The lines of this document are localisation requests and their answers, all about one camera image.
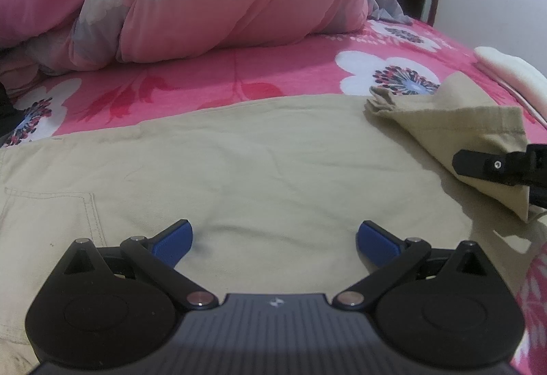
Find white folded cloth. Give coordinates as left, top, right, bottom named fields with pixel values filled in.
left=474, top=46, right=547, bottom=119

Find pink floral blanket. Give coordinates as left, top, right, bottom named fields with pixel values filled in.
left=0, top=18, right=547, bottom=375

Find beige pants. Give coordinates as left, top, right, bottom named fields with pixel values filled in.
left=0, top=71, right=547, bottom=375

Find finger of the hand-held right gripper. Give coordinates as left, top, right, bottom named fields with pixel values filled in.
left=452, top=143, right=547, bottom=188

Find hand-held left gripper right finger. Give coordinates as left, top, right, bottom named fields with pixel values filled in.
left=332, top=220, right=490, bottom=311

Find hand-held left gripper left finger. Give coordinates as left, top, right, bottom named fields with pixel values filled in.
left=61, top=219, right=218, bottom=311

